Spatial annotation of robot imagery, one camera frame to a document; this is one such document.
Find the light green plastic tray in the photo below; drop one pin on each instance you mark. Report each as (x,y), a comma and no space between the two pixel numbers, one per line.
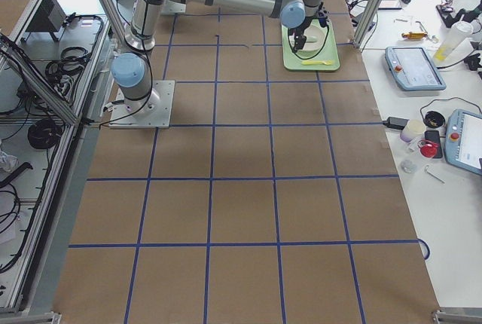
(292,61)

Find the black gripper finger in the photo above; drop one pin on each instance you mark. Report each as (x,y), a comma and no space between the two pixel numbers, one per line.
(299,42)

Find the clear bottle yellow liquid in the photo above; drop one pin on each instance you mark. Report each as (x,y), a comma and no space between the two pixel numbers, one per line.
(459,31)

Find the beige round plate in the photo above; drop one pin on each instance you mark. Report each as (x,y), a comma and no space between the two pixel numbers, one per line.
(315,37)

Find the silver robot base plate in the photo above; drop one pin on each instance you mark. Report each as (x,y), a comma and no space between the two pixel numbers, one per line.
(155,113)

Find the teach pendant blue grey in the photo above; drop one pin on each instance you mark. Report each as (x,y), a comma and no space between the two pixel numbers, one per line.
(413,69)

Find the red round tape holder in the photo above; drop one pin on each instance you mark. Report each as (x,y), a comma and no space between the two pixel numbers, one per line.
(427,148)

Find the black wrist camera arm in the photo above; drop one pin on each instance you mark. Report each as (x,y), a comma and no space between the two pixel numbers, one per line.
(322,16)

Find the black power adapter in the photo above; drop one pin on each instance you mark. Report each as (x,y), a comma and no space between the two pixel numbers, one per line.
(395,123)

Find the gold metal cylinder tool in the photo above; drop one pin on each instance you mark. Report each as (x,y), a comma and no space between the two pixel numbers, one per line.
(413,35)

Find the white paper cup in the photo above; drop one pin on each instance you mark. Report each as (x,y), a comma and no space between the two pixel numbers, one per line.
(412,129)

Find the yellow plastic fork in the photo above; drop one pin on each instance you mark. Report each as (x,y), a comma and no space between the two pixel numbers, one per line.
(318,62)

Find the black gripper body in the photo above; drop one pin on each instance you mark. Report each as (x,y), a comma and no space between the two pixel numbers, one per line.
(300,30)

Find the smartphone on bench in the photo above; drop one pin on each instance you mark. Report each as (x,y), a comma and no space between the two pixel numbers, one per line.
(433,135)

